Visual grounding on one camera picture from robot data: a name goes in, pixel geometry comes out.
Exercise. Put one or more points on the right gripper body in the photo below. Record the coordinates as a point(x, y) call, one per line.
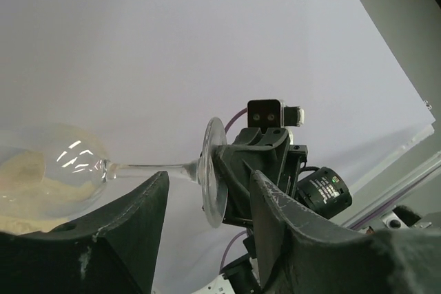
point(296, 156)

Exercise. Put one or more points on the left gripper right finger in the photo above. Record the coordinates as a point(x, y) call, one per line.
point(299, 251)

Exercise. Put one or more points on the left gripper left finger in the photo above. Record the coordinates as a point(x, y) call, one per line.
point(113, 249)

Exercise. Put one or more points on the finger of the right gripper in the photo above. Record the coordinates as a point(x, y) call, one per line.
point(253, 150)

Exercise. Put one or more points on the clear front wine glass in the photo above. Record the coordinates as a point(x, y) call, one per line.
point(58, 170)

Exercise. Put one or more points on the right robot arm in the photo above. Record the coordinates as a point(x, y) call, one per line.
point(320, 189)

